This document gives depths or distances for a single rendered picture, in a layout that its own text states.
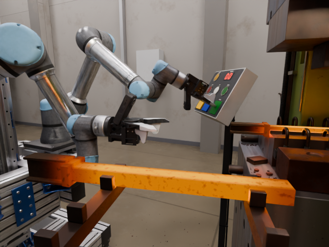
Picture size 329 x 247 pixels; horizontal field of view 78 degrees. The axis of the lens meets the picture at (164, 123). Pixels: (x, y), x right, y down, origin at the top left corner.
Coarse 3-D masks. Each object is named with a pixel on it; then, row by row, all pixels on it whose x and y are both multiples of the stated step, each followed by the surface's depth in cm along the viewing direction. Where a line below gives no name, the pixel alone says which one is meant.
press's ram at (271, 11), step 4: (268, 0) 66; (272, 0) 61; (276, 0) 56; (280, 0) 52; (284, 0) 49; (268, 4) 66; (272, 4) 61; (276, 4) 56; (280, 4) 52; (268, 8) 66; (272, 8) 60; (276, 8) 56; (268, 12) 65; (272, 12) 60; (268, 16) 65; (272, 16) 60; (268, 20) 65; (268, 24) 68
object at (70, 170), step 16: (32, 160) 35; (48, 160) 33; (64, 160) 33; (80, 160) 35; (32, 176) 36; (48, 176) 35; (64, 176) 32; (80, 176) 32; (96, 176) 32; (128, 176) 31; (144, 176) 30; (160, 176) 30; (176, 176) 30; (192, 176) 30; (208, 176) 30; (224, 176) 30; (240, 176) 30; (176, 192) 29; (192, 192) 29; (208, 192) 28; (224, 192) 28; (240, 192) 27; (272, 192) 27; (288, 192) 26
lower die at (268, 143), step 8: (272, 136) 53; (280, 136) 53; (296, 136) 53; (304, 136) 53; (312, 136) 53; (320, 136) 53; (328, 136) 53; (264, 144) 62; (272, 144) 53; (280, 144) 51; (288, 144) 51; (296, 144) 50; (304, 144) 50; (312, 144) 49; (320, 144) 49; (264, 152) 61; (272, 152) 52; (272, 160) 53
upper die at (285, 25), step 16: (288, 0) 46; (304, 0) 45; (320, 0) 44; (288, 16) 46; (304, 16) 45; (320, 16) 44; (272, 32) 59; (288, 32) 47; (304, 32) 46; (320, 32) 45; (272, 48) 58; (288, 48) 58; (304, 48) 58
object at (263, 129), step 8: (232, 128) 61; (240, 128) 60; (248, 128) 59; (256, 128) 59; (264, 128) 57; (272, 128) 57; (280, 128) 56; (288, 128) 56; (296, 128) 55; (312, 128) 54; (320, 128) 54; (328, 128) 54; (264, 136) 57
